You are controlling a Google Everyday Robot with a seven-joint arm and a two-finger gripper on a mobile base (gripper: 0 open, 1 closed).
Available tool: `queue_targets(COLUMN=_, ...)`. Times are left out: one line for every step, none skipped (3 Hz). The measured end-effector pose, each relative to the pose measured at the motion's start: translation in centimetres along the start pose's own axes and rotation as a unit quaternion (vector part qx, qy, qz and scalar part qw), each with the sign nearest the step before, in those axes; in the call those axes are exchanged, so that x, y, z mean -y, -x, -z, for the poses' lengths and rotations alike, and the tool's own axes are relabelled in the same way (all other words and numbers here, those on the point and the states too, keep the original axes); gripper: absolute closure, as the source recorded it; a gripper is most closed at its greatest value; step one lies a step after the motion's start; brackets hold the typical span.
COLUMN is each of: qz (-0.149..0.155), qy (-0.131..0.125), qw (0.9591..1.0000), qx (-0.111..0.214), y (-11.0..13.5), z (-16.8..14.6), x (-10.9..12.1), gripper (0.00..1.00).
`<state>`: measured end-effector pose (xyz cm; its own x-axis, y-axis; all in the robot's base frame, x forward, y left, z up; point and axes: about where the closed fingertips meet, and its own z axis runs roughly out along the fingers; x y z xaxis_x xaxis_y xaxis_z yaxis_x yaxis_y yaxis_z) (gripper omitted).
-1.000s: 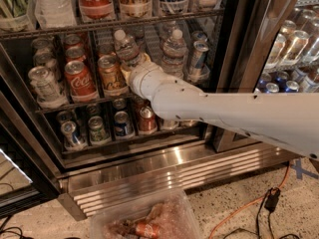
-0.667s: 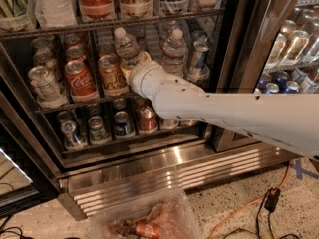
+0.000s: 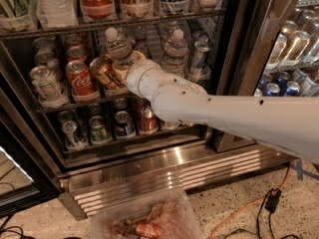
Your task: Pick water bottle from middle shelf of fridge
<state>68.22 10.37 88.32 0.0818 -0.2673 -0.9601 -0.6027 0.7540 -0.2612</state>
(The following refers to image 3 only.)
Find clear water bottle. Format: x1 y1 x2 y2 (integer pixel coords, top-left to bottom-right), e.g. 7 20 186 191
105 28 134 66
161 29 188 77

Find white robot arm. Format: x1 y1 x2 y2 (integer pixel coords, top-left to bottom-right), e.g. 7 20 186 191
125 59 319 164

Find blue can bottom shelf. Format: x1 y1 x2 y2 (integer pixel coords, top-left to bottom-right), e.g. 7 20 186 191
115 111 136 138

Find red can bottom shelf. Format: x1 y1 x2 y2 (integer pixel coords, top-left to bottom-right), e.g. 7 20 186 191
139 107 158 134

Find green can bottom shelf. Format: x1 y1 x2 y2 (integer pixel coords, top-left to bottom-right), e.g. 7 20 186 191
89 116 112 145

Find red coca-cola bottle top shelf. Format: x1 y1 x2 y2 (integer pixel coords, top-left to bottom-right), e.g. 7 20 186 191
80 0 113 20

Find white bottle top shelf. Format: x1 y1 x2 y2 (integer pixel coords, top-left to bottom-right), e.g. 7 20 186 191
37 0 78 29

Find blue pepsi can right fridge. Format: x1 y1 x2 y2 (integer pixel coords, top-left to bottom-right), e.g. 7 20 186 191
285 81 300 96

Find orange soda can front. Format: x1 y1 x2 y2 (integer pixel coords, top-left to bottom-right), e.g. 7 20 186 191
89 57 128 96

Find red coca-cola can front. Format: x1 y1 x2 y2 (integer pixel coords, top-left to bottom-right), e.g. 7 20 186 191
66 61 99 102

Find red coca-cola can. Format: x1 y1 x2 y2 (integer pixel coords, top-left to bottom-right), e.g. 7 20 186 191
66 61 99 102
67 46 88 62

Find white silver can front left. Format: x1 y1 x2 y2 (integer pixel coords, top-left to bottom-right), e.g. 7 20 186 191
30 66 69 109

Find blue white can bottom left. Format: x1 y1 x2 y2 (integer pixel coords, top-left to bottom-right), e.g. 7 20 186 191
62 120 88 150

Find blue white slim can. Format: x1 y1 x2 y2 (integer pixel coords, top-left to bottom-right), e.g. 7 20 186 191
189 41 210 81

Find clear plastic bin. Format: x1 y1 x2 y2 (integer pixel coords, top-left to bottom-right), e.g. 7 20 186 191
90 188 203 239

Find red can in bin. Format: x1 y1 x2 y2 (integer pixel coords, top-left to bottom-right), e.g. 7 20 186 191
136 222 160 239

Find black power adapter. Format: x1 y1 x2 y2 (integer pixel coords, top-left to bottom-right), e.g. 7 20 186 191
265 188 281 213

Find steel fridge door frame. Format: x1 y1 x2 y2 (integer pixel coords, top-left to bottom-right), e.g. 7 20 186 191
212 0 319 152

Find orange extension cable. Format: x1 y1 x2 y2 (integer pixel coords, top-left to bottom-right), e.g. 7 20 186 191
207 161 293 239

